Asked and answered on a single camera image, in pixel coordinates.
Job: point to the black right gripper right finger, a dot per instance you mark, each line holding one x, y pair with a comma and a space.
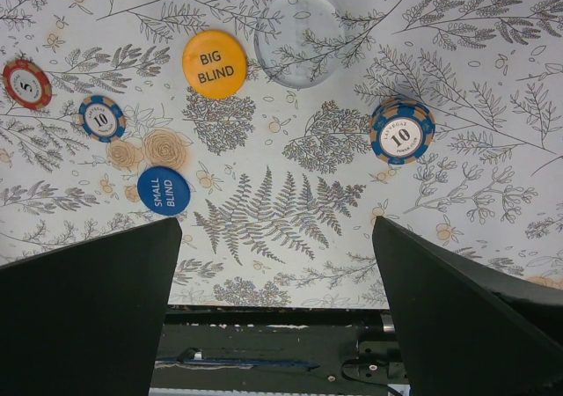
463, 328

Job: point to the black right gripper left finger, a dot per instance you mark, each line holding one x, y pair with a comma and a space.
86, 319

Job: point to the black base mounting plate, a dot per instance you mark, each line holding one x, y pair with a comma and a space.
279, 351

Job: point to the blue small blind button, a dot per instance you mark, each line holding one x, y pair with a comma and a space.
163, 191

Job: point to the blue 10 poker chip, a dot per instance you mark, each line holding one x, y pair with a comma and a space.
102, 119

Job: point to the blue 10 chip stack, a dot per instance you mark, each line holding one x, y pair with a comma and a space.
401, 130

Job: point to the red 5 poker chip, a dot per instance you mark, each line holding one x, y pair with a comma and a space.
27, 84

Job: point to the floral patterned table mat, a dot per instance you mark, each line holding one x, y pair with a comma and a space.
285, 185

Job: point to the yellow big blind button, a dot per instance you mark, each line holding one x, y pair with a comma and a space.
214, 64

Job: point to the clear round acrylic disc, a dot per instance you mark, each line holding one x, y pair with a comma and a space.
307, 39

